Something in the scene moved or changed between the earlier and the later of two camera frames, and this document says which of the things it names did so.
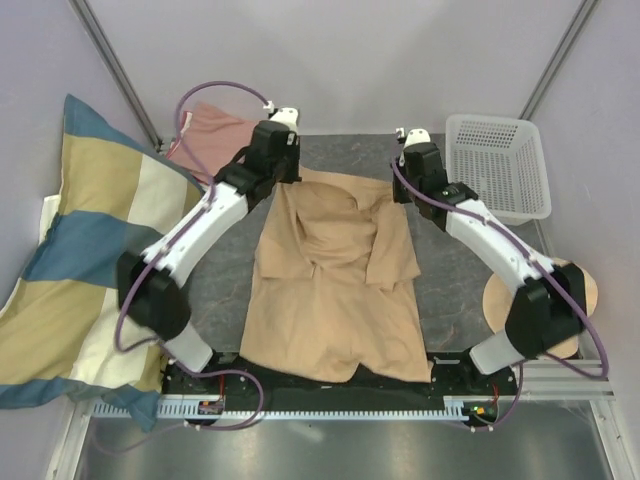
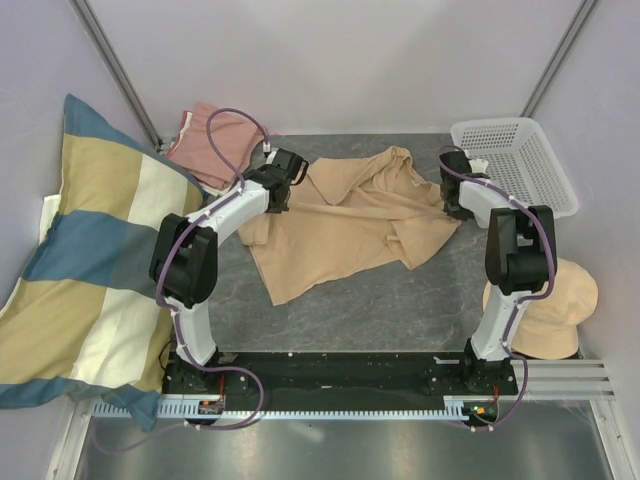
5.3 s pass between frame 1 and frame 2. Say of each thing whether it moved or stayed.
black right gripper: moved
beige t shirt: moved
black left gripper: moved
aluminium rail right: stayed
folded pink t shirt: stayed
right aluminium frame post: stayed
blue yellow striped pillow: stayed
